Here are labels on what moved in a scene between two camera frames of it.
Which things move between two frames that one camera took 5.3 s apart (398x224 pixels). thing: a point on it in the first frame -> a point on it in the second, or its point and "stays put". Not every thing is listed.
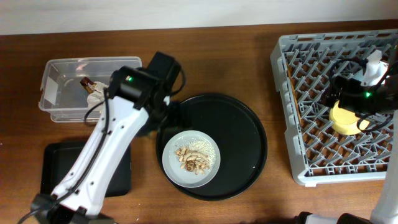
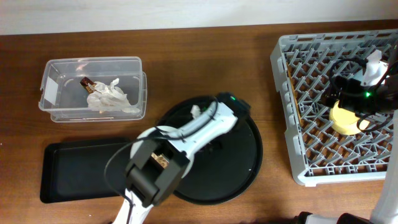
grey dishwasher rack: x=301 y=63 stays put
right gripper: x=349 y=86 stays put
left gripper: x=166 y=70 -> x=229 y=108
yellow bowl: x=345 y=121 stays put
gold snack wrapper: x=87 y=84 stays put
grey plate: x=191 y=158 -> x=137 y=144
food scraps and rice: x=198 y=157 -> x=161 y=159
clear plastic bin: x=61 y=93 stays put
